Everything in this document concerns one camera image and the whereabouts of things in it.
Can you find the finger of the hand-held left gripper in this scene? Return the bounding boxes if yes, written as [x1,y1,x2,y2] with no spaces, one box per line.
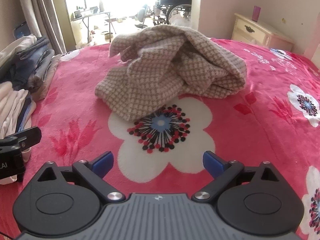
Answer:
[0,126,42,153]

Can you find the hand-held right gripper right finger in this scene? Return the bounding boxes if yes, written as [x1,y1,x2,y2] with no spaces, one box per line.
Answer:
[191,151,284,202]

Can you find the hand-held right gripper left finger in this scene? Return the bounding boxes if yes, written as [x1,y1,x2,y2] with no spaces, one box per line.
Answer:
[37,151,125,203]

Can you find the beige houndstooth coat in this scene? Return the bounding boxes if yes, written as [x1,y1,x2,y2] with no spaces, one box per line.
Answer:
[95,25,247,122]

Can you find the pink floral blanket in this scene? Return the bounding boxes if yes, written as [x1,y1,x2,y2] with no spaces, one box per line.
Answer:
[0,38,320,240]

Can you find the folded blue jeans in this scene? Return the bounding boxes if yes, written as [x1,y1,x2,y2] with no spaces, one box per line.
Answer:
[12,36,55,91]

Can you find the folded grey-white cloth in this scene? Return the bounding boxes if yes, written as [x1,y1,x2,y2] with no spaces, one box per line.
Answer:
[0,35,38,80]

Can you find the blue electronic device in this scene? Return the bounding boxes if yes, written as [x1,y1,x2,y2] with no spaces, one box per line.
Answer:
[14,21,33,38]

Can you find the grey curtain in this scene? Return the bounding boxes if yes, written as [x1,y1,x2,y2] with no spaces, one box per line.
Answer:
[16,0,67,54]

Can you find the folding table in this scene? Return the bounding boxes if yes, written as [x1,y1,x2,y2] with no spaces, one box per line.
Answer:
[71,6,118,43]

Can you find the cream nightstand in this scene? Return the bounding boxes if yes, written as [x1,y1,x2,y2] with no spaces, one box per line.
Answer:
[231,13,295,52]

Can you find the white plastic bag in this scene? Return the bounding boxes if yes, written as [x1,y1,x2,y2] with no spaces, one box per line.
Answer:
[169,14,191,27]

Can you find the purple cup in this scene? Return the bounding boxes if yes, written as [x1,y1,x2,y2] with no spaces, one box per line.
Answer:
[252,5,262,22]

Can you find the black wheelchair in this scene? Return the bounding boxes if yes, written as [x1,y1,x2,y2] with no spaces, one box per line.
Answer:
[153,0,193,26]

